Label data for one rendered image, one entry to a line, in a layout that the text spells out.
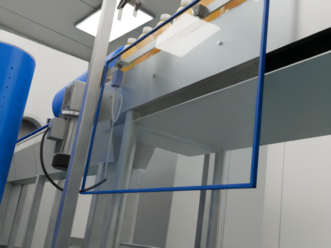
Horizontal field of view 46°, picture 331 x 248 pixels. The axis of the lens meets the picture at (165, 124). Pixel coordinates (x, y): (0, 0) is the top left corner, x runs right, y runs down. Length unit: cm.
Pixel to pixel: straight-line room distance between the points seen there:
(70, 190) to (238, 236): 234
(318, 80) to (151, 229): 153
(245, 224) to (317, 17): 278
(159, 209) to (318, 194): 238
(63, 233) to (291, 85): 73
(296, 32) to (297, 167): 367
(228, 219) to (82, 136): 223
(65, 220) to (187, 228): 113
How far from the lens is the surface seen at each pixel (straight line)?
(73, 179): 119
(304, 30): 79
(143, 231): 226
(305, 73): 83
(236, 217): 334
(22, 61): 177
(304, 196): 432
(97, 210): 170
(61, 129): 144
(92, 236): 170
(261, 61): 76
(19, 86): 175
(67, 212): 118
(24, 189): 362
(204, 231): 166
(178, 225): 215
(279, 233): 442
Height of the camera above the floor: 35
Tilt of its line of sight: 16 degrees up
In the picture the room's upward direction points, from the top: 8 degrees clockwise
